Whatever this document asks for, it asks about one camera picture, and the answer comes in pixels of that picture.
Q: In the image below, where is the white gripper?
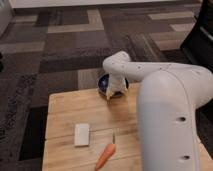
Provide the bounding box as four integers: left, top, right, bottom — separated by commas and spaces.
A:
106, 74, 127, 100

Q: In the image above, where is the dark blue ceramic bowl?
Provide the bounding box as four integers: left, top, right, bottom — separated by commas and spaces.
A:
97, 74, 129, 98

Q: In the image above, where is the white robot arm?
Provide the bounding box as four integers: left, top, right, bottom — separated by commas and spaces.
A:
103, 51, 213, 171

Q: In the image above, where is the white rectangular sponge block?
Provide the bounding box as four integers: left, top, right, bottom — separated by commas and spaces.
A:
74, 123, 90, 146

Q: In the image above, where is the orange carrot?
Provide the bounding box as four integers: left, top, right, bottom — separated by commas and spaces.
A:
95, 138, 116, 171

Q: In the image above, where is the black furniture at right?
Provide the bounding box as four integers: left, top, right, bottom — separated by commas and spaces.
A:
180, 0, 213, 67

